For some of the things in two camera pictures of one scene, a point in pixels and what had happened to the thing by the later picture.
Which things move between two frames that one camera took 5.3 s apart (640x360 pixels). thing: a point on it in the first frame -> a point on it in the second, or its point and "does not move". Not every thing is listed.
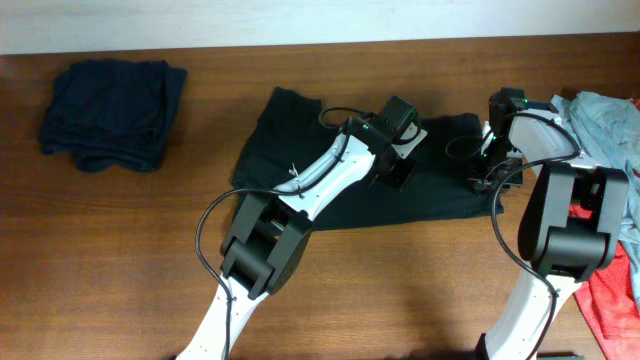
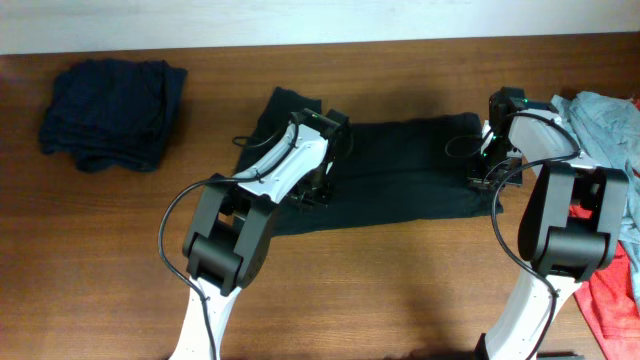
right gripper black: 479,180 does not move
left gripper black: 401,176 -> 325,195
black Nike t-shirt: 289,133 does not move
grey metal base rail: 555,355 does not move
